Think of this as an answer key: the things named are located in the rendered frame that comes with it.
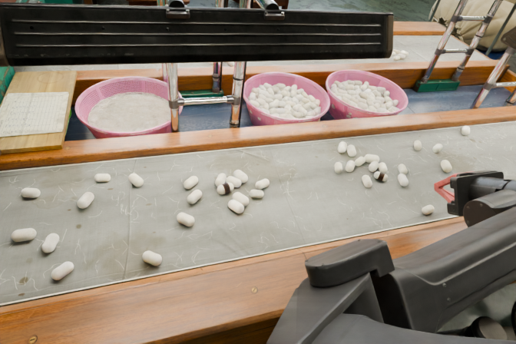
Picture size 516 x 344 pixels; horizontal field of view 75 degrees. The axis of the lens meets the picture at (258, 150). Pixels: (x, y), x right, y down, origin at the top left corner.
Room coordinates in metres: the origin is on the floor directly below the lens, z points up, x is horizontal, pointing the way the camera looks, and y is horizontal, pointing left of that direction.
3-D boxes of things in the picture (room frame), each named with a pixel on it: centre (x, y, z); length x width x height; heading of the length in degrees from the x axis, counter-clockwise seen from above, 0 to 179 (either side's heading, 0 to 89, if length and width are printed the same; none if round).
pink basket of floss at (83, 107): (0.72, 0.35, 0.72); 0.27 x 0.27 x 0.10
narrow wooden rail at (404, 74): (1.10, -0.15, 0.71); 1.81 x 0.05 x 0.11; 112
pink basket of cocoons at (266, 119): (0.89, -0.06, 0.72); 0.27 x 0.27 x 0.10
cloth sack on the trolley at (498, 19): (3.32, -1.87, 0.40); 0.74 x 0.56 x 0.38; 116
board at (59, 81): (0.64, 0.55, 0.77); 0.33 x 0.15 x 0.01; 22
